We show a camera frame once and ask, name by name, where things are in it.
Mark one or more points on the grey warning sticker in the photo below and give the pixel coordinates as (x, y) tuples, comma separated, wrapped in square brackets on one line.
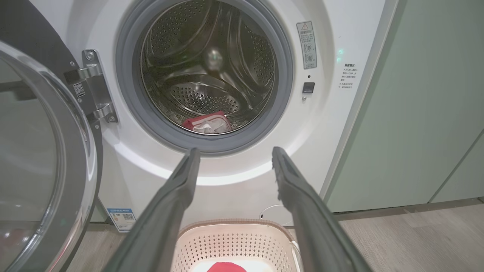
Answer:
[(306, 45)]

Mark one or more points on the red garment with white stripes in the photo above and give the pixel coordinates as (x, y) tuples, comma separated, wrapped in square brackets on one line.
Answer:
[(227, 267)]

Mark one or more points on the pale green cabinet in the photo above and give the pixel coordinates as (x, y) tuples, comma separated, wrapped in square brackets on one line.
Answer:
[(416, 113)]

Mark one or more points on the round white filter cover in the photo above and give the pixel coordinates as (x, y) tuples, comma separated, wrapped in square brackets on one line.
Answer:
[(272, 215)]

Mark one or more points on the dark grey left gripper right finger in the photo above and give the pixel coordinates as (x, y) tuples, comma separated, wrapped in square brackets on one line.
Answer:
[(314, 226)]

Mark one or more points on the small printed text label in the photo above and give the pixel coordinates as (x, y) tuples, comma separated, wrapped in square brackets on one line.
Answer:
[(348, 75)]

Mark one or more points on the white and red garment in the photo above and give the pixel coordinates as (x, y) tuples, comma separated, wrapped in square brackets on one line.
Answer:
[(196, 121)]

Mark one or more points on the grey recessed plastic latch slot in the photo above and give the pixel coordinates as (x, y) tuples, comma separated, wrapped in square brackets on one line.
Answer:
[(308, 87)]

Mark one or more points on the black glass washer door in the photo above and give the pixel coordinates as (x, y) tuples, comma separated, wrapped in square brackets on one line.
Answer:
[(75, 170)]

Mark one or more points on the cream perforated laundry basket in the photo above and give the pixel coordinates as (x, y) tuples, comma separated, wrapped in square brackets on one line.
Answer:
[(234, 241)]

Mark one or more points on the white front-load washing machine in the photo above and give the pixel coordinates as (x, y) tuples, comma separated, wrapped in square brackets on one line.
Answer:
[(321, 151)]

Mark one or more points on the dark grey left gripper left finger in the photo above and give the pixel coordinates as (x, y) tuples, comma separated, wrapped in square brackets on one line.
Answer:
[(159, 226)]

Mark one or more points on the blue energy label sticker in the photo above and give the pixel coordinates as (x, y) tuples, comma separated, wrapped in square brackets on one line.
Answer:
[(121, 219)]

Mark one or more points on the metal door hinge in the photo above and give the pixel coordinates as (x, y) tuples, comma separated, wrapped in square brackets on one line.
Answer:
[(94, 79)]

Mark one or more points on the small QR code sticker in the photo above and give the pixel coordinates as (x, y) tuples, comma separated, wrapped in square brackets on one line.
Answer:
[(79, 90)]

